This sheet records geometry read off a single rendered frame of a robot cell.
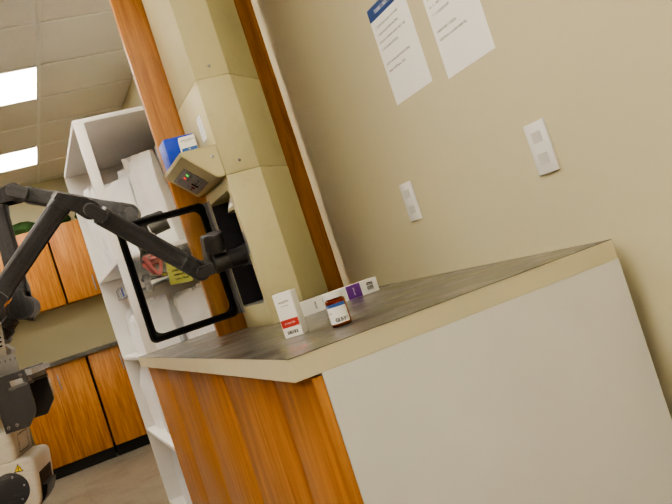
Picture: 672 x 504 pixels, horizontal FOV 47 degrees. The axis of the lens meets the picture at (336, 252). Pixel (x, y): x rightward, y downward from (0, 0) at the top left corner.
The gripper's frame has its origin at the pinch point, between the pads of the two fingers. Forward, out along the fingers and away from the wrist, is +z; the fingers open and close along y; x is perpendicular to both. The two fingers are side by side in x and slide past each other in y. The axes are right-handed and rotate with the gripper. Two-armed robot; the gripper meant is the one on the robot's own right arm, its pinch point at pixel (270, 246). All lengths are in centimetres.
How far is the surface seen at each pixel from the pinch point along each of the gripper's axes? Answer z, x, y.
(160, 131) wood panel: -16, -50, 23
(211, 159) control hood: -13.0, -29.7, -13.8
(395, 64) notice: 33, -34, -55
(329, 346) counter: -34, 23, -118
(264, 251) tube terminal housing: -6.8, 1.4, -13.9
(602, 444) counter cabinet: 11, 59, -118
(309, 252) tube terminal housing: 10.7, 6.1, -3.2
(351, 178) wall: 32.5, -12.6, -5.4
